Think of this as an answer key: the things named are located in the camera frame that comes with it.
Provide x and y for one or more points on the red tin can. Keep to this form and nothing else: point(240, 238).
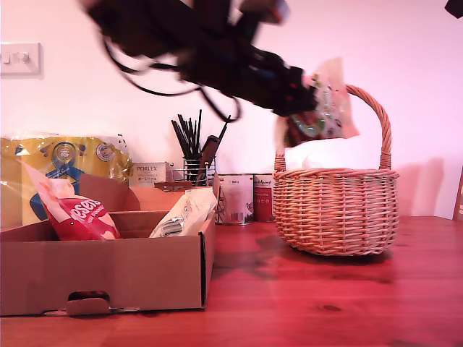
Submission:
point(262, 202)

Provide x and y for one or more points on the yellow kitchen towel pack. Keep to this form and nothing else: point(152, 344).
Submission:
point(65, 155)

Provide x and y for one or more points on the wooden board with white dots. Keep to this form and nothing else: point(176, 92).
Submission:
point(459, 206)

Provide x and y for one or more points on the white wall light switch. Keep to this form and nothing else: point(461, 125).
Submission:
point(21, 67)

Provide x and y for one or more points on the small white Porlex box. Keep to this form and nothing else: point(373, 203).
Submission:
point(148, 171)

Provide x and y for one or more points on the white candy bag green leaves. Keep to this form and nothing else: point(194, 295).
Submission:
point(325, 119)

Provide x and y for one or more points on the white tin can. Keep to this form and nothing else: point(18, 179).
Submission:
point(237, 202)

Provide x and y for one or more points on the red and pink candy bag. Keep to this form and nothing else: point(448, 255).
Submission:
point(79, 217)

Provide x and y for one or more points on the white candy bag with barcode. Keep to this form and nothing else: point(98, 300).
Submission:
point(188, 217)

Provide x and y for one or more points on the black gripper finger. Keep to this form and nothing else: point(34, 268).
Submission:
point(457, 7)
point(300, 97)

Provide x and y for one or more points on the thin black stick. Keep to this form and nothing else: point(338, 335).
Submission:
point(223, 128)
point(199, 130)
point(185, 135)
point(180, 139)

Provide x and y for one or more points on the brown cardboard box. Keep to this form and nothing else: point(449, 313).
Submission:
point(108, 271)

